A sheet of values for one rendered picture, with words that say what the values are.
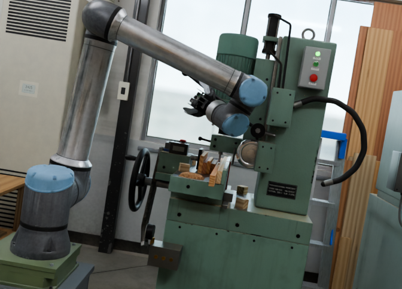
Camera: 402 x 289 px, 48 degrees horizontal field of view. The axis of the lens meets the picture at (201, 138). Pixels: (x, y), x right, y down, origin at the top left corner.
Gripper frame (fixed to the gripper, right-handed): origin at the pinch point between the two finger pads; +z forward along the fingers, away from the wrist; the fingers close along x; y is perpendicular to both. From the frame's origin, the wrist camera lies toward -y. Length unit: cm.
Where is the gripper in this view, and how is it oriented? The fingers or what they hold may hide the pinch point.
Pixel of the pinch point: (195, 96)
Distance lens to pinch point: 190.1
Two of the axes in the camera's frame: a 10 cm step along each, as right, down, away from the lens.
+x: -5.3, 8.4, 1.0
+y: -7.1, -3.8, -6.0
